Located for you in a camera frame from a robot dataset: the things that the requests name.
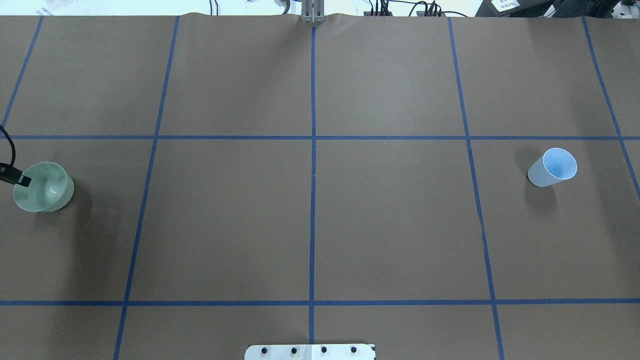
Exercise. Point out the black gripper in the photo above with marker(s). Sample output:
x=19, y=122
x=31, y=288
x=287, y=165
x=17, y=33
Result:
x=13, y=175

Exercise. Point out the mint green bowl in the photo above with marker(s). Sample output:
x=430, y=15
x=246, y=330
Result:
x=51, y=188

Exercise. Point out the light blue plastic cup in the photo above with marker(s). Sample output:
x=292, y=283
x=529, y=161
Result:
x=554, y=166

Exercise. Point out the brown paper table cover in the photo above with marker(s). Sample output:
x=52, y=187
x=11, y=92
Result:
x=249, y=180

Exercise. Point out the black box with label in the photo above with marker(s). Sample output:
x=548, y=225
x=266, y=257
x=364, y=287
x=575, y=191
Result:
x=513, y=8

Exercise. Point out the aluminium frame post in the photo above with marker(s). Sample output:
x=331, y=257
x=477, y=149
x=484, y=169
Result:
x=312, y=11

